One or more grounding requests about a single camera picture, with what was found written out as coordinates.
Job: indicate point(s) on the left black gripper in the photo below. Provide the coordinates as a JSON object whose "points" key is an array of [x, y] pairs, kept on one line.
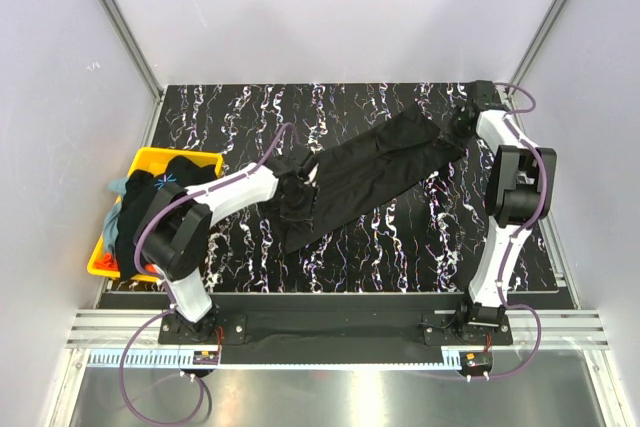
{"points": [[305, 213]]}

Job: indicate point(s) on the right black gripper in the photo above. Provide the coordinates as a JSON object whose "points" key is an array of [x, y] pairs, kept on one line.
{"points": [[448, 139]]}

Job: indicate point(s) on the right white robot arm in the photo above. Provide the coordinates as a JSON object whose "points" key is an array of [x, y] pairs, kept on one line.
{"points": [[518, 195]]}

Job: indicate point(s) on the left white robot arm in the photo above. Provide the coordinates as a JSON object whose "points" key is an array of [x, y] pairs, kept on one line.
{"points": [[173, 234]]}

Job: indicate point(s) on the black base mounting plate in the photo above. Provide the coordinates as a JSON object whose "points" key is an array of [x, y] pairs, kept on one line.
{"points": [[338, 329]]}

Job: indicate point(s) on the black t-shirt with blue print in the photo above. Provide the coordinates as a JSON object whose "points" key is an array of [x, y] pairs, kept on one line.
{"points": [[141, 188]]}

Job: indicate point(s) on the grey-blue t-shirt in bin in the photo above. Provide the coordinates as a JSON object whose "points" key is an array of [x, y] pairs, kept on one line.
{"points": [[110, 223]]}

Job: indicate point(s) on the left small connector box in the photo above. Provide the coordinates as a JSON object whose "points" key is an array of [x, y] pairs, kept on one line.
{"points": [[206, 358]]}

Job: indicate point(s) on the small connector box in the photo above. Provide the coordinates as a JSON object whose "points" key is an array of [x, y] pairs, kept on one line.
{"points": [[477, 360], [206, 358]]}

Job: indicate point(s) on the orange t-shirt in bin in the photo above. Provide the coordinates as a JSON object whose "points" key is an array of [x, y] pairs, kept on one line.
{"points": [[106, 263]]}

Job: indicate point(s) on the right small connector box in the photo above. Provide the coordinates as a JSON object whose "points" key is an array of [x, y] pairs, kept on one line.
{"points": [[477, 360]]}

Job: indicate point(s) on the aluminium front rail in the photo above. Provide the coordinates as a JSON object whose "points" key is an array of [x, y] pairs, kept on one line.
{"points": [[560, 329]]}

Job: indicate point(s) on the left aluminium frame post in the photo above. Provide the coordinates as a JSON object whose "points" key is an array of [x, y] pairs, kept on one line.
{"points": [[132, 47]]}

